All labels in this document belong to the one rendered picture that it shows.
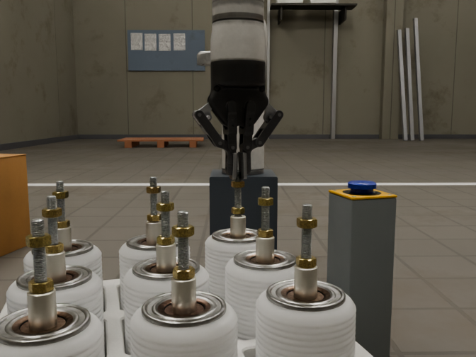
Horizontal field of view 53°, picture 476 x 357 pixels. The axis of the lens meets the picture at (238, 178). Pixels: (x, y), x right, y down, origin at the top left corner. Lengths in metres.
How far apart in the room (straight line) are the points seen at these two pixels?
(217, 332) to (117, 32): 8.96
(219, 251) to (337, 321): 0.26
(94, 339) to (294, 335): 0.17
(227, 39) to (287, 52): 8.43
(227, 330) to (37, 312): 0.15
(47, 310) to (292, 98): 8.68
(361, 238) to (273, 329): 0.27
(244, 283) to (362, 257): 0.20
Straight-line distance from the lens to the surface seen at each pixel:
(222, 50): 0.65
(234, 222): 0.68
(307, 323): 0.44
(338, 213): 0.70
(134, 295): 0.53
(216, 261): 0.67
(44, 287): 0.43
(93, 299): 0.53
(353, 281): 0.69
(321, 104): 9.10
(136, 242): 0.67
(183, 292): 0.43
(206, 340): 0.41
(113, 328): 0.60
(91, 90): 9.31
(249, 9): 0.65
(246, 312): 0.56
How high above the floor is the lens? 0.42
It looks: 7 degrees down
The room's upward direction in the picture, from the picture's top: straight up
